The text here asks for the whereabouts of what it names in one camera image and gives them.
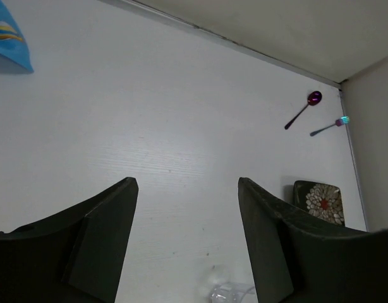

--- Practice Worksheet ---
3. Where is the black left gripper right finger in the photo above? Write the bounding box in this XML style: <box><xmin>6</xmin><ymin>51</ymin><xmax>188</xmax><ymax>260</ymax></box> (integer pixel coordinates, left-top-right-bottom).
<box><xmin>238</xmin><ymin>177</ymin><xmax>388</xmax><ymax>302</ymax></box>

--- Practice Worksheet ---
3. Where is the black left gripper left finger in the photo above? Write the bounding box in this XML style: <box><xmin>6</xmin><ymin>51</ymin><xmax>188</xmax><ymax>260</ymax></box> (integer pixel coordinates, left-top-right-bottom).
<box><xmin>0</xmin><ymin>177</ymin><xmax>138</xmax><ymax>302</ymax></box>

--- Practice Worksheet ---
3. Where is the black floral square plate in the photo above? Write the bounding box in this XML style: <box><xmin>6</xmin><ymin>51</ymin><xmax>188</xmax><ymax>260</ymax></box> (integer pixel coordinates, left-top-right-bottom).
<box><xmin>293</xmin><ymin>181</ymin><xmax>345</xmax><ymax>226</ymax></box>

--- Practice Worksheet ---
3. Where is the clear plastic cup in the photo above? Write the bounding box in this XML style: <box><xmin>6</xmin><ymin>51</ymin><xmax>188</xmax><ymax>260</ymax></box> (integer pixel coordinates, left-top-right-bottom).
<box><xmin>195</xmin><ymin>264</ymin><xmax>258</xmax><ymax>303</ymax></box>

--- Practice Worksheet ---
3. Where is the iridescent metallic fork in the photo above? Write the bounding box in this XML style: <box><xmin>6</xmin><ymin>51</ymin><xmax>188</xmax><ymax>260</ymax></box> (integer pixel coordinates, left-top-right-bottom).
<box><xmin>310</xmin><ymin>116</ymin><xmax>350</xmax><ymax>137</ymax></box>

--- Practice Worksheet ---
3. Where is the purple metallic spoon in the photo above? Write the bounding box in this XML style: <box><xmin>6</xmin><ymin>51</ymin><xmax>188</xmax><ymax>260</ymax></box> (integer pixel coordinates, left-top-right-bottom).
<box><xmin>284</xmin><ymin>91</ymin><xmax>322</xmax><ymax>130</ymax></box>

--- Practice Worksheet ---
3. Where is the blue space-print cloth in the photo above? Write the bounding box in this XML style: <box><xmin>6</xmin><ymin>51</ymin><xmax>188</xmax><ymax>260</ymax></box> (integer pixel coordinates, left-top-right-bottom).
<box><xmin>0</xmin><ymin>1</ymin><xmax>33</xmax><ymax>73</ymax></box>

